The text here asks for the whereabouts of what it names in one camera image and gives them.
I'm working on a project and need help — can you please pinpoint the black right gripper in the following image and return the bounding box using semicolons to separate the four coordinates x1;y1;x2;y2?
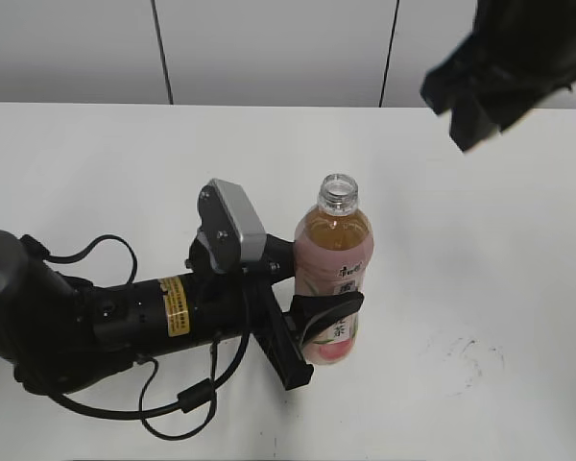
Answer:
420;34;576;153

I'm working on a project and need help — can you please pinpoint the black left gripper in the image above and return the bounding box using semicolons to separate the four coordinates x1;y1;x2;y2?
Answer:
185;234;365;390

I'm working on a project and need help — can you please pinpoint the oolong tea bottle pink label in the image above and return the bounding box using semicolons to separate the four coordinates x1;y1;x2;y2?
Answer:
293;172;377;367

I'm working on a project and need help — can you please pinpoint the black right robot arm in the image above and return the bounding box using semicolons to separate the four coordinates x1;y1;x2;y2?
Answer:
420;1;576;152

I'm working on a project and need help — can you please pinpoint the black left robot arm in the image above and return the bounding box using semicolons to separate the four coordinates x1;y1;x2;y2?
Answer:
0;230;364;394

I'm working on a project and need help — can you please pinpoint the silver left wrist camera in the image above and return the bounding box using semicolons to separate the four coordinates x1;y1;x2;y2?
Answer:
197;178;267;274

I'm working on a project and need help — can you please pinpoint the black cable with ferrite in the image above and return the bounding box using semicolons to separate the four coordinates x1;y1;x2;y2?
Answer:
37;233;251;427

